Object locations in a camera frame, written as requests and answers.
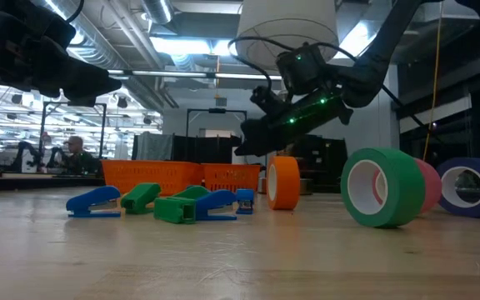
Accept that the yellow power cable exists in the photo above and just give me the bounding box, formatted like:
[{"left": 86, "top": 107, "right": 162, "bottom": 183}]
[{"left": 421, "top": 0, "right": 445, "bottom": 163}]

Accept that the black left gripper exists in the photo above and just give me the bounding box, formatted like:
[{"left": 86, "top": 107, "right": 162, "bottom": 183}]
[{"left": 0, "top": 0, "right": 123, "bottom": 118}]

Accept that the large silver ceiling duct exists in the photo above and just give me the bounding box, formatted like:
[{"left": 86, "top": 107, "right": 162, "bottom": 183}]
[{"left": 31, "top": 0, "right": 170, "bottom": 112}]

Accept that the green stapler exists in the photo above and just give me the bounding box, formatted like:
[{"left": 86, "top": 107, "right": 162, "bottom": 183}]
[
  {"left": 153, "top": 196, "right": 198, "bottom": 225},
  {"left": 172, "top": 185, "right": 211, "bottom": 200},
  {"left": 120, "top": 182, "right": 163, "bottom": 216}
]

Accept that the orange plastic basket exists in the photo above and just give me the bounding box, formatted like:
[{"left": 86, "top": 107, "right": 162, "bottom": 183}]
[
  {"left": 201, "top": 163, "right": 262, "bottom": 193},
  {"left": 101, "top": 159, "right": 203, "bottom": 197}
]

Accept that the pink tape roll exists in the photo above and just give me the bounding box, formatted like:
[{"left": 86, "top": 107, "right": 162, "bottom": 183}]
[{"left": 372, "top": 157, "right": 443, "bottom": 214}]

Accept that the black left camera cable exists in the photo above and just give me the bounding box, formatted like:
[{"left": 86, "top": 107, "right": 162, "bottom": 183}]
[{"left": 67, "top": 0, "right": 86, "bottom": 24}]

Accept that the black metal gantry frame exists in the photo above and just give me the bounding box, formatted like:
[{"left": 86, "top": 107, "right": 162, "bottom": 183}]
[
  {"left": 37, "top": 101, "right": 108, "bottom": 174},
  {"left": 184, "top": 107, "right": 248, "bottom": 164}
]

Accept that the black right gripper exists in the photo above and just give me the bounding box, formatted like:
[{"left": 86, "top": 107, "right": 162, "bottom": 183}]
[{"left": 234, "top": 89, "right": 355, "bottom": 158}]

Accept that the long ceiling light strip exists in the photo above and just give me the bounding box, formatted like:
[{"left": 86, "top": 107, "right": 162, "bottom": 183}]
[{"left": 106, "top": 69, "right": 283, "bottom": 82}]

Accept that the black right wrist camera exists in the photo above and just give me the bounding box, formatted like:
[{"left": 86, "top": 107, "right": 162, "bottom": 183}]
[{"left": 249, "top": 85, "right": 286, "bottom": 117}]

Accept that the green tape roll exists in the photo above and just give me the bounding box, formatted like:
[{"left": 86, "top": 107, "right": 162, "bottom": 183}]
[{"left": 340, "top": 147, "right": 427, "bottom": 228}]

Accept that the black curtain panel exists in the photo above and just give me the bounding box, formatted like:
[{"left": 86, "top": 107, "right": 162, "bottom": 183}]
[{"left": 172, "top": 133, "right": 243, "bottom": 164}]

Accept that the blue stapler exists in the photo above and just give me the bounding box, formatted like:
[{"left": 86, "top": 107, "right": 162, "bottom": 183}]
[
  {"left": 235, "top": 188, "right": 256, "bottom": 216},
  {"left": 65, "top": 185, "right": 123, "bottom": 219},
  {"left": 195, "top": 189, "right": 238, "bottom": 222}
]

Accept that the black cabinet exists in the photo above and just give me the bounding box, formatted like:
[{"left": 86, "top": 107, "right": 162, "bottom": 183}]
[{"left": 292, "top": 135, "right": 348, "bottom": 187}]

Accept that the grey cloth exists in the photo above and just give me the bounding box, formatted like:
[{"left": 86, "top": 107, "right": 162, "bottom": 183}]
[{"left": 132, "top": 132, "right": 175, "bottom": 162}]

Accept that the person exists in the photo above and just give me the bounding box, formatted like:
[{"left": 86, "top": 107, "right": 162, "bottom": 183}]
[{"left": 58, "top": 135, "right": 102, "bottom": 175}]

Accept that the round silver ceiling duct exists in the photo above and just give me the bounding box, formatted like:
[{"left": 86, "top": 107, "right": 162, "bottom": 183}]
[{"left": 141, "top": 0, "right": 175, "bottom": 25}]

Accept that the thin black cable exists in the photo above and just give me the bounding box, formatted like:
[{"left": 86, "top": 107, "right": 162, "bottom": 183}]
[{"left": 381, "top": 82, "right": 435, "bottom": 130}]

